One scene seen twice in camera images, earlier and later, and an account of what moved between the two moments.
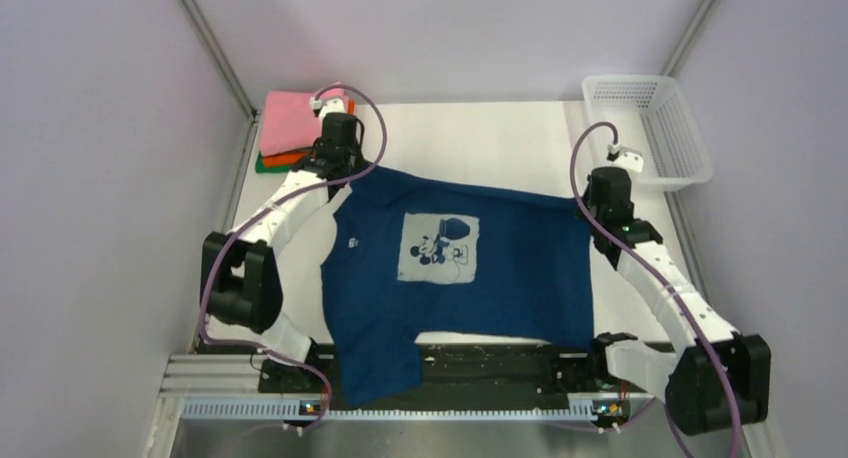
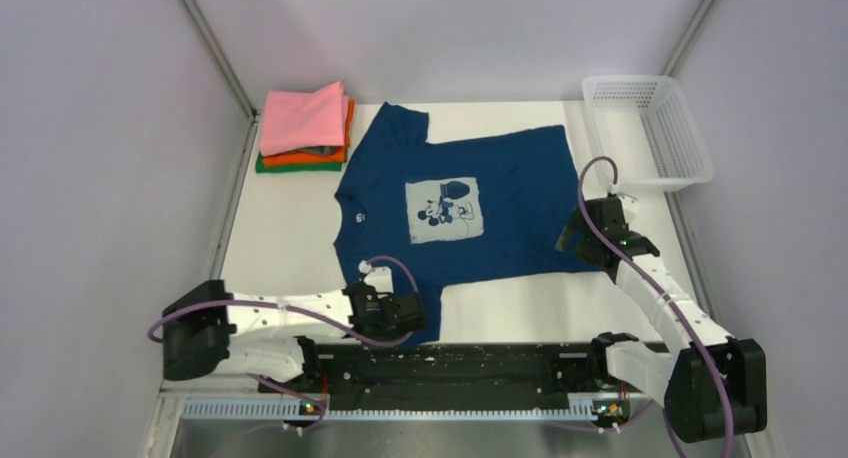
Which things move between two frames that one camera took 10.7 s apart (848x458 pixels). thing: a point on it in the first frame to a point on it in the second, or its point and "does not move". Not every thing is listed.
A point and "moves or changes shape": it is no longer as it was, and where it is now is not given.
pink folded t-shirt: [290, 120] does not move
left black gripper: [359, 160] to [392, 332]
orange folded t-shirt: [291, 159] does not move
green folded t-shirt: [263, 168] does not move
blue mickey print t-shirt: [407, 254] moves or changes shape
